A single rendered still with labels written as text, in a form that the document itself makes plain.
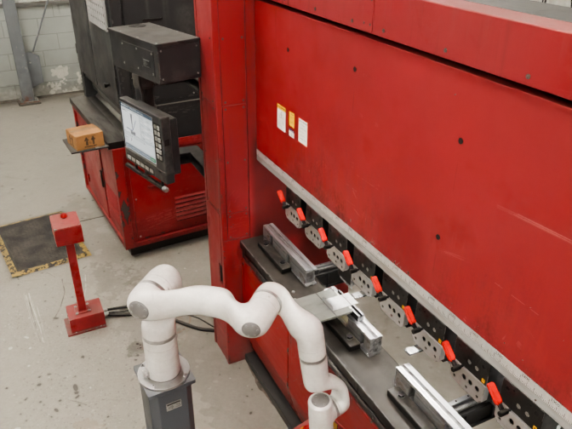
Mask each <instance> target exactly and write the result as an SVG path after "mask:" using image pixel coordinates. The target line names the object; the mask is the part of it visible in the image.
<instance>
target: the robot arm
mask: <svg viewBox="0 0 572 429"><path fill-rule="evenodd" d="M127 307H128V309H129V312H130V314H131V315H132V316H134V317H136V318H137V319H139V320H142V321H141V334H142V340H143V347H144V353H145V360H146V361H145V362H144V363H143V364H142V365H141V366H140V367H139V370H138V374H137V375H138V381H139V383H140V384H141V385H142V386H143V387H144V388H145V389H147V390H150V391H154V392H166V391H169V390H172V389H175V388H176V387H178V386H180V385H182V384H183V383H184V382H185V381H186V379H187V378H188V376H189V374H190V365H189V363H188V362H187V360H186V359H185V358H183V357H182V356H180V355H179V350H178V341H177V334H176V325H175V319H176V317H180V316H187V315H200V316H206V317H216V318H219V319H221V320H224V321H225V322H227V323H229V324H230V325H231V326H232V327H233V329H234V330H235V331H236V332H237V333H238V334H240V335H241V336H244V337H247V338H257V337H261V336H262V335H264V334H265V333H266V332H267V331H268V329H269V328H270V327H271V326H272V323H273V322H274V320H275V318H276V316H277V315H279V316H280V317H281V318H282V320H283V322H284V324H285V326H286V328H287V329H288V331H289V332H290V334H291V335H292V336H293V337H294V338H295V340H296V342H297V346H298V353H299V359H300V368H301V373H302V379H303V383H304V386H305V388H306V389H307V391H309V392H315V393H313V394H312V395H311V396H310V397H309V398H308V415H309V429H334V426H333V423H334V421H335V419H336V418H337V417H339V416H340V415H342V414H344V413H345V412H346V411H347V410H348V409H349V407H350V398H349V392H348V389H347V386H346V384H345V382H344V381H343V380H341V379H340V378H339V377H337V376H336V375H333V374H331V373H329V369H328V361H327V353H326V345H325V339H324V332H323V325H322V324H321V322H320V320H319V319H318V318H317V317H316V316H314V315H313V314H311V313H310V312H308V311H306V310H305V309H303V308H302V307H301V306H299V305H298V304H297V303H296V302H295V301H294V299H293V298H292V296H291V295H290V293H289V292H288V290H287V289H286V288H285V287H284V286H283V285H281V284H279V283H274V282H266V283H263V284H262V285H261V286H259V288H258V289H257V290H256V291H255V292H254V294H253V296H252V297H251V299H250V300H249V302H247V303H240V302H238V301H236V300H235V298H234V296H233V295H232V293H231V292H230V291H229V290H227V289H223V288H220V287H215V286H208V285H194V286H189V287H184V288H182V281H181V277H180V274H179V272H178V271H177V270H176V269H175V268H174V267H173V266H170V265H164V264H163V265H159V266H156V267H154V268H153V269H152V270H150V271H149V272H148V273H147V274H146V276H145V277H144V278H143V279H142V280H141V281H140V282H139V283H138V284H137V285H136V286H135V288H134V289H133V290H132V291H131V293H130V294H129V297H128V300H127ZM327 390H332V392H331V394H330V395H329V394H328V393H326V392H324V391H327Z"/></svg>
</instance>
